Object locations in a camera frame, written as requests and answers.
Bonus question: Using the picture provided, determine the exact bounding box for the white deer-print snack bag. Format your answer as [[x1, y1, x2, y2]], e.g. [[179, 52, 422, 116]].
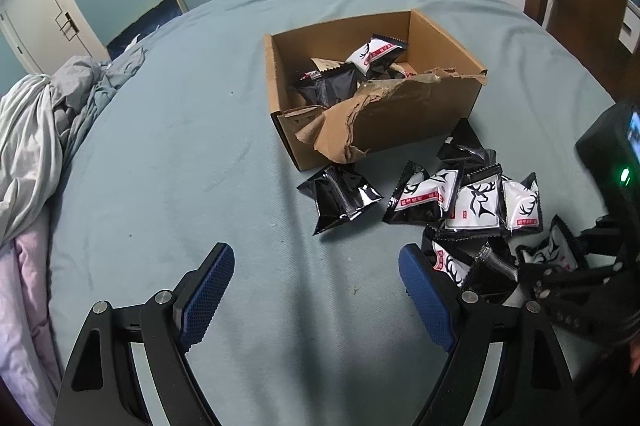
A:
[[346, 34, 410, 77]]

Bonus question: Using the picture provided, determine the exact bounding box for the crumpled grey sheet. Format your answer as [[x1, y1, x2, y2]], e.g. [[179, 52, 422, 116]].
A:
[[0, 46, 148, 247]]

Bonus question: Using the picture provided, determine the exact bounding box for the pink quilt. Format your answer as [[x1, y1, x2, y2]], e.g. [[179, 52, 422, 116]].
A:
[[0, 221, 66, 426]]

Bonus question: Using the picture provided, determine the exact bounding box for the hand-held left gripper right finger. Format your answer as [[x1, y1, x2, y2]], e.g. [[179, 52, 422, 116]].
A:
[[398, 243, 581, 426]]

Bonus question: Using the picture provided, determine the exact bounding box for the plain black snack bag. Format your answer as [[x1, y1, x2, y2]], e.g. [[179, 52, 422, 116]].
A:
[[289, 67, 361, 107]]

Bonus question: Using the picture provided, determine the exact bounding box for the white door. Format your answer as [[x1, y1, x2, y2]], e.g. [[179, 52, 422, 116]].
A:
[[0, 0, 108, 72]]

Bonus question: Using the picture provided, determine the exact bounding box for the light blue bed sheet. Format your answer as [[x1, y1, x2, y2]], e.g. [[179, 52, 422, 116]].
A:
[[47, 0, 640, 426]]

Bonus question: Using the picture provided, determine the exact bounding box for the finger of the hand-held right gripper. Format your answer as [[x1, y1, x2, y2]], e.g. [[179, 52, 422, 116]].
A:
[[517, 263, 640, 349], [575, 216, 631, 267]]

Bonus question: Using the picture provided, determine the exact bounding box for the pile of black-and-white packets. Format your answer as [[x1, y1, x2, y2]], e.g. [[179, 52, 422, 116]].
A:
[[296, 119, 591, 307]]

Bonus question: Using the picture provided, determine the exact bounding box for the dark blue canvas picture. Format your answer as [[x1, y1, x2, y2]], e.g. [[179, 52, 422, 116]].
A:
[[106, 0, 188, 60]]

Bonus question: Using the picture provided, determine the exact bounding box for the torn cardboard box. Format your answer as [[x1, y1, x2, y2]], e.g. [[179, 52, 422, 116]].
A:
[[263, 9, 488, 172]]

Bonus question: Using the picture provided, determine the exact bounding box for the door handle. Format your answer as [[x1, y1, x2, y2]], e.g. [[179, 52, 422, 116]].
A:
[[55, 10, 80, 41]]

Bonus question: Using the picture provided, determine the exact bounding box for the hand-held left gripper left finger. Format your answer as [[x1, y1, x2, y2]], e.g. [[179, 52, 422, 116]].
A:
[[52, 242, 236, 426]]

